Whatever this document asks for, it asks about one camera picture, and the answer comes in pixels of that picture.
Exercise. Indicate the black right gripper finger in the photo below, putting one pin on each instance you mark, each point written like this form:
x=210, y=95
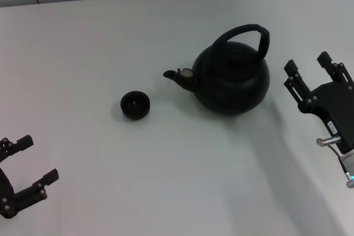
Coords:
x=298, y=86
x=338, y=71

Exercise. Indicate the small dark teacup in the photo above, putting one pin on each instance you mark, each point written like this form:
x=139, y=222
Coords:
x=135, y=105

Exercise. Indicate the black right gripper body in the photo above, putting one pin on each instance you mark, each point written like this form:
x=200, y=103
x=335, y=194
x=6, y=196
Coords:
x=337, y=106

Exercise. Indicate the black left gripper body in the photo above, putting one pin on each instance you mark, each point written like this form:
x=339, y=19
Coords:
x=6, y=200

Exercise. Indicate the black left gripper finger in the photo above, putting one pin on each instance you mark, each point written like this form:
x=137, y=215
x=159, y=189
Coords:
x=36, y=191
x=16, y=146

